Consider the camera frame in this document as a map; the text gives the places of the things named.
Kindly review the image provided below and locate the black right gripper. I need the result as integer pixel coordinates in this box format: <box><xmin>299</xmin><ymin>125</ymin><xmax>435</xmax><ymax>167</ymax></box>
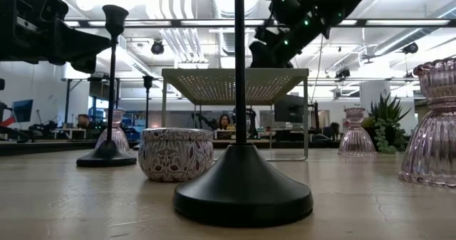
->
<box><xmin>248</xmin><ymin>25</ymin><xmax>304</xmax><ymax>69</ymax></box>

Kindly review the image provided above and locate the black monitor back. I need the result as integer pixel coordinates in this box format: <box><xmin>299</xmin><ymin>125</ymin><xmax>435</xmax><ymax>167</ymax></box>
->
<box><xmin>273</xmin><ymin>94</ymin><xmax>306</xmax><ymax>124</ymax></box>

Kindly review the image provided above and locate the blue lit monitor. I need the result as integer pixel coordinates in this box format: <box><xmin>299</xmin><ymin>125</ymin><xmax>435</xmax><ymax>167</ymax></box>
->
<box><xmin>11</xmin><ymin>99</ymin><xmax>34</xmax><ymax>123</ymax></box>

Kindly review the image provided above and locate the green perforated metal shelf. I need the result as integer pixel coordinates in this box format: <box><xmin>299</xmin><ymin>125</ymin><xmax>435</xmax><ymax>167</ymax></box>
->
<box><xmin>160</xmin><ymin>68</ymin><xmax>310</xmax><ymax>162</ymax></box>

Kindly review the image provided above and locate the black ceiling spotlight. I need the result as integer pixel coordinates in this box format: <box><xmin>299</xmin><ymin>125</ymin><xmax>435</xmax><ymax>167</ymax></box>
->
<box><xmin>402</xmin><ymin>41</ymin><xmax>420</xmax><ymax>55</ymax></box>
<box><xmin>334</xmin><ymin>67</ymin><xmax>352</xmax><ymax>80</ymax></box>
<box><xmin>150</xmin><ymin>38</ymin><xmax>165</xmax><ymax>56</ymax></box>

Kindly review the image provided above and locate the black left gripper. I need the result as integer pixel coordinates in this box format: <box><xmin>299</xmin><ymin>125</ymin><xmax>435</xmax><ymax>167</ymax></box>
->
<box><xmin>0</xmin><ymin>0</ymin><xmax>112</xmax><ymax>75</ymax></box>

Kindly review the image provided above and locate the potted green succulent plant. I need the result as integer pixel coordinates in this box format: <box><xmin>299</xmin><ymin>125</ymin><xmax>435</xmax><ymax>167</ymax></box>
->
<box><xmin>361</xmin><ymin>93</ymin><xmax>413</xmax><ymax>155</ymax></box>

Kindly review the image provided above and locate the white small table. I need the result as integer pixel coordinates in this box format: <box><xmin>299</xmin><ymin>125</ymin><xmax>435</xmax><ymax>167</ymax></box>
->
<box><xmin>53</xmin><ymin>127</ymin><xmax>88</xmax><ymax>140</ymax></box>

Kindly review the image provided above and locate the white maroon floral candle tin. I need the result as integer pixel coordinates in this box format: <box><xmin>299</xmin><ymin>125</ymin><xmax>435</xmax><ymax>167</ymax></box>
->
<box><xmin>138</xmin><ymin>127</ymin><xmax>214</xmax><ymax>183</ymax></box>

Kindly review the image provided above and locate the pink ribbed glass candle holder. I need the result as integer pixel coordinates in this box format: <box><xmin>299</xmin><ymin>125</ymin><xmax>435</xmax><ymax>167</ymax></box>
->
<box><xmin>398</xmin><ymin>57</ymin><xmax>456</xmax><ymax>189</ymax></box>
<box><xmin>94</xmin><ymin>108</ymin><xmax>131</xmax><ymax>152</ymax></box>
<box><xmin>337</xmin><ymin>107</ymin><xmax>378</xmax><ymax>158</ymax></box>

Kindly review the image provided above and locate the person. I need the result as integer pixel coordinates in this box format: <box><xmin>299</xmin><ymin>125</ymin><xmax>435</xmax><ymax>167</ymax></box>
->
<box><xmin>216</xmin><ymin>113</ymin><xmax>232</xmax><ymax>131</ymax></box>
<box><xmin>76</xmin><ymin>113</ymin><xmax>93</xmax><ymax>130</ymax></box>

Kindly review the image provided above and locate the black tall candlestick holder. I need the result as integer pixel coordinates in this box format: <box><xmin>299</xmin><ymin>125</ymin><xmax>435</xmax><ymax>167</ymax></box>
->
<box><xmin>132</xmin><ymin>75</ymin><xmax>155</xmax><ymax>151</ymax></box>
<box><xmin>76</xmin><ymin>4</ymin><xmax>138</xmax><ymax>169</ymax></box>
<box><xmin>172</xmin><ymin>0</ymin><xmax>314</xmax><ymax>229</ymax></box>

